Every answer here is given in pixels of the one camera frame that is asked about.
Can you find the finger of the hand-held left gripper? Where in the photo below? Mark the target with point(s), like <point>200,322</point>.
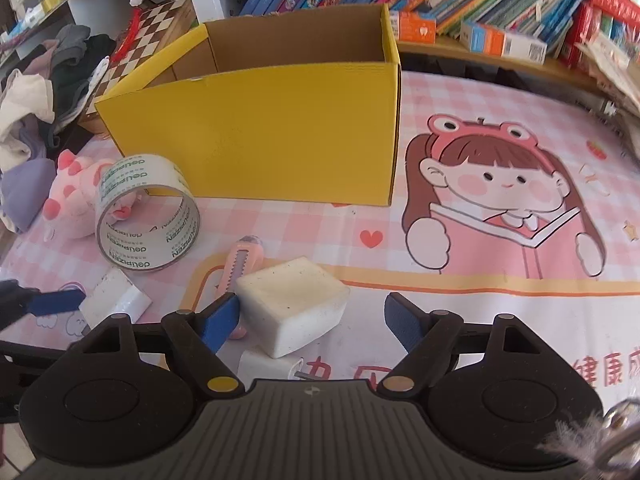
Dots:
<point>55,303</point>
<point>30,350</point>

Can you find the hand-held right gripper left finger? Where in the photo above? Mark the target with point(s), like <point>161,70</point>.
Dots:
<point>220,321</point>

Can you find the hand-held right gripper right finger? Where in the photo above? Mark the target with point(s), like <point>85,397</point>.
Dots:
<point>405,322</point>

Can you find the large white sponge block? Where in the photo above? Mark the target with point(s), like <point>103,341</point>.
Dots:
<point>295,300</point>

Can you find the yellow cardboard box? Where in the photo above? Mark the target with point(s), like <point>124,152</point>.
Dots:
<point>275,130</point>

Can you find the small white sponge block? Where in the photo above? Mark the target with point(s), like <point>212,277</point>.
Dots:
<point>115,302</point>

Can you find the white charger plug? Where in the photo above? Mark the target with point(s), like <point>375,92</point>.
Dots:
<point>262,365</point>

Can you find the pink utility knife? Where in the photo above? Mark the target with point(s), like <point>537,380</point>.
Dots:
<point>247,255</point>

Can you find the pink plush toy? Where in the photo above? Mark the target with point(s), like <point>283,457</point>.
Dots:
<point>75,195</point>

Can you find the purple cloth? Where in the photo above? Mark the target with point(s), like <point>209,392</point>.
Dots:
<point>25,190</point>

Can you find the clear packing tape roll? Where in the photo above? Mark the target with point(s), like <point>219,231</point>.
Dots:
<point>145,172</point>

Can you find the white cloth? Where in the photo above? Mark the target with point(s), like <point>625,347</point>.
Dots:
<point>22,110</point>

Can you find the fluffy white keyring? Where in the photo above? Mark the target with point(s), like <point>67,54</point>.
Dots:
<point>580,440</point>

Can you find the pink printed desk mat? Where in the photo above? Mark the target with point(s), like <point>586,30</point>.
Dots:
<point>500,110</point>

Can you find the dark grey clothing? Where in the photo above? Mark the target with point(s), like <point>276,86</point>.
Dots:
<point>80,70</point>

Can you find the wooden chessboard box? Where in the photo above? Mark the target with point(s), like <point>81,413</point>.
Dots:
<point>150,35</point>

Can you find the red hanging ornament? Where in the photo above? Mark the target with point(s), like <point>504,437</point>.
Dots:
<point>134,25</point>

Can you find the small orange white box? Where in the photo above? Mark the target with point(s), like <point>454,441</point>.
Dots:
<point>412,27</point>

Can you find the long orange white box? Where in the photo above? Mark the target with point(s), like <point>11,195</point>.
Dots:
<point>500,42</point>

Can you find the pile of papers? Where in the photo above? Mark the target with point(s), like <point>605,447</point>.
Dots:
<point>615,75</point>

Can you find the stack of red books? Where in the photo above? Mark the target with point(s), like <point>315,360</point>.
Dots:
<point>600,15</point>

